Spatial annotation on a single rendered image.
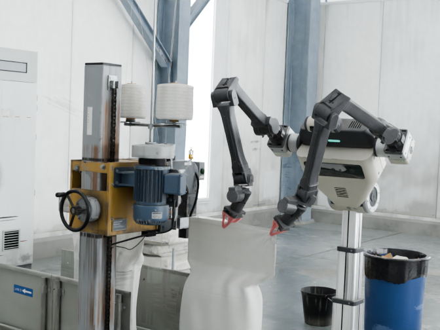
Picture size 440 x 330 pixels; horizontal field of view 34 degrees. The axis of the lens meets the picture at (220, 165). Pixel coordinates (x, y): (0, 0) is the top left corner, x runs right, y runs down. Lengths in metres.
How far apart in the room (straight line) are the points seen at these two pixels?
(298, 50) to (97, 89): 9.10
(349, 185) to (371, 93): 8.32
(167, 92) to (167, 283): 1.21
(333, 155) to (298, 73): 8.71
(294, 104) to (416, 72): 2.03
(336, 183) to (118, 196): 1.03
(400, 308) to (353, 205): 1.86
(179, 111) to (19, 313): 1.49
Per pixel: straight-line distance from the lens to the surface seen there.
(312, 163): 2.94
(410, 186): 11.45
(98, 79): 3.16
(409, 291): 5.27
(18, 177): 7.19
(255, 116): 3.33
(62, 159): 8.34
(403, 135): 3.24
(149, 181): 3.05
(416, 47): 11.51
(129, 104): 3.32
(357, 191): 3.45
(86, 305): 3.27
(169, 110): 3.14
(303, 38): 12.08
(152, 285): 4.02
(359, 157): 3.32
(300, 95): 12.00
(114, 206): 3.15
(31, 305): 3.93
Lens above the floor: 1.51
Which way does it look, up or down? 3 degrees down
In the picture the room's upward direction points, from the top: 2 degrees clockwise
